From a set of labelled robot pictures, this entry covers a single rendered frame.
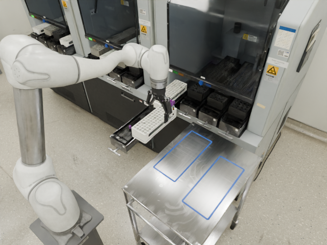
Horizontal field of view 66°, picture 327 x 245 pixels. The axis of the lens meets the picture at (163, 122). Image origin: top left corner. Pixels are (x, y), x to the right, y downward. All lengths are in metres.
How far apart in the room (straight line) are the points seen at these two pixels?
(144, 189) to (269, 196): 1.33
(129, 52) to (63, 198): 0.73
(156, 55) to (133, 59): 0.14
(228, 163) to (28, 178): 0.96
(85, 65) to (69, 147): 1.80
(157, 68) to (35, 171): 0.72
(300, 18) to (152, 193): 1.02
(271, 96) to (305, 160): 1.32
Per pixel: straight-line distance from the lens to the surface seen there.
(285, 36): 1.32
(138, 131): 1.34
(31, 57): 0.88
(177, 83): 1.79
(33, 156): 1.23
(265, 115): 1.55
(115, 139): 1.50
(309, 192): 2.47
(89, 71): 0.96
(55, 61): 0.89
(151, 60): 1.22
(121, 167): 2.37
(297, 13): 1.33
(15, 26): 4.90
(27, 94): 1.07
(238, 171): 1.34
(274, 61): 1.37
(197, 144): 1.42
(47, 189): 1.18
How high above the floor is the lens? 1.88
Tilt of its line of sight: 43 degrees down
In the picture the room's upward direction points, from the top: 2 degrees counter-clockwise
